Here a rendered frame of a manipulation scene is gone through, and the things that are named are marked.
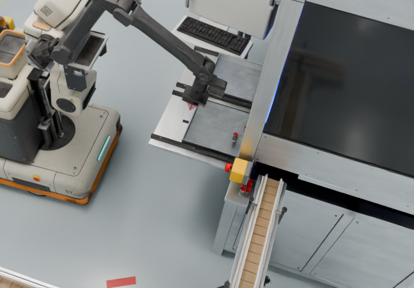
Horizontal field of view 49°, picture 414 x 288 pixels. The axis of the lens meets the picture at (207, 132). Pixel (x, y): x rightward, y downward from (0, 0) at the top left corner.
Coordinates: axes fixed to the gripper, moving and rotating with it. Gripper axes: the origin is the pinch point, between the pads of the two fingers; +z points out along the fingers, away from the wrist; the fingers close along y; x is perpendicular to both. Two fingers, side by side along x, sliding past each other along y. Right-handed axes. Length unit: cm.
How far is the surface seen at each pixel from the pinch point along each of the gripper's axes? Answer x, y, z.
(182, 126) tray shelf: 3.7, -0.5, 19.7
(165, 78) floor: 109, -26, 114
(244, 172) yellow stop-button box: -21.1, 29.4, -1.0
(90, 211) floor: -12, -33, 115
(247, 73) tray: 48, 21, 16
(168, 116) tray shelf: 7.0, -8.1, 21.1
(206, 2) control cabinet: 91, -14, 19
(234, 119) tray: 16.1, 21.3, 15.7
